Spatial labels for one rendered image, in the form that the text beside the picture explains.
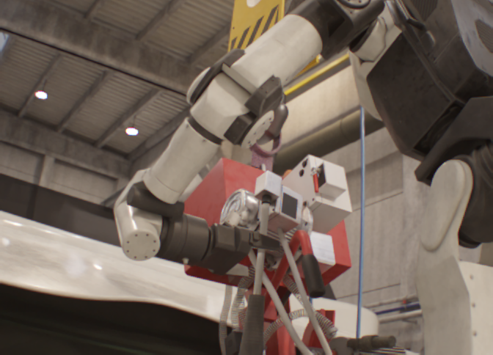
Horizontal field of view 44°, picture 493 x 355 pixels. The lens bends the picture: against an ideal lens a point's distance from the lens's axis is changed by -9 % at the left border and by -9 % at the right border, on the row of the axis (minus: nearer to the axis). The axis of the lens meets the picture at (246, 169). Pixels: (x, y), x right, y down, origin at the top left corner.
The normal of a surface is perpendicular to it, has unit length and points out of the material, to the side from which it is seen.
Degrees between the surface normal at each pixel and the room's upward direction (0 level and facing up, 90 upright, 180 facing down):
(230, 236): 73
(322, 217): 163
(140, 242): 138
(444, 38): 88
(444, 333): 90
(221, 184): 90
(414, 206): 90
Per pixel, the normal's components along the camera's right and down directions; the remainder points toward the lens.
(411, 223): -0.83, -0.29
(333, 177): 0.53, -0.52
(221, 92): 0.22, -0.48
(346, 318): 0.55, -0.28
